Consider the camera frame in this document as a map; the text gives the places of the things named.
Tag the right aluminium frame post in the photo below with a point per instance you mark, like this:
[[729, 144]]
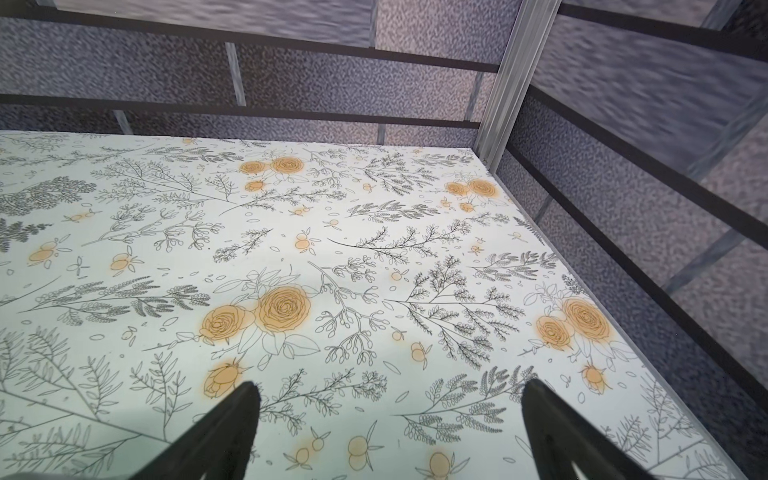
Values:
[[530, 32]]

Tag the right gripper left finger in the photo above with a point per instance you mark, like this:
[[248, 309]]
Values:
[[216, 447]]

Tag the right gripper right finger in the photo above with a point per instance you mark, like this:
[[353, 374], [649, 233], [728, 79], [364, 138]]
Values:
[[564, 444]]

